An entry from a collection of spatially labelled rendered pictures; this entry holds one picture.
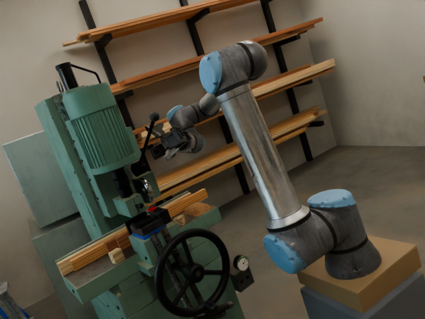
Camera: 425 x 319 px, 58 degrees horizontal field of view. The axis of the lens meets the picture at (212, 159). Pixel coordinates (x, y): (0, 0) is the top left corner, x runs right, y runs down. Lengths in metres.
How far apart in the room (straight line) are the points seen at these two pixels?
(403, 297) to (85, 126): 1.22
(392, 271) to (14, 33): 3.40
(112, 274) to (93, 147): 0.45
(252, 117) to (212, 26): 3.29
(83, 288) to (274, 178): 0.71
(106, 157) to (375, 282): 1.00
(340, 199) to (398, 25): 3.20
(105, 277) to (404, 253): 1.01
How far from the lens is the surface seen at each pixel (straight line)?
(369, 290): 1.38
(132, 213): 1.51
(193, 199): 1.67
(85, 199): 1.69
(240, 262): 1.58
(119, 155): 1.44
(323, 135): 5.18
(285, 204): 1.22
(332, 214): 1.31
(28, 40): 3.87
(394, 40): 4.40
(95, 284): 1.38
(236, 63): 1.19
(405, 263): 1.48
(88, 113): 1.42
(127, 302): 1.45
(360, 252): 1.39
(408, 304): 1.50
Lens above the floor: 1.40
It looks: 12 degrees down
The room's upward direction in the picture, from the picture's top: 19 degrees counter-clockwise
